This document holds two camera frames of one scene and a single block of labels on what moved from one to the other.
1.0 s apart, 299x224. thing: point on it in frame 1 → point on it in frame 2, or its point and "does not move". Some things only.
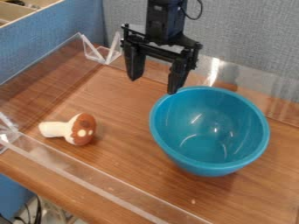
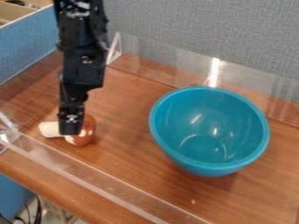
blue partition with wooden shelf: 37,25 does not move
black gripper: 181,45 → 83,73
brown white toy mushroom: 79,129 does not move
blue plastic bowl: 211,128 does not move
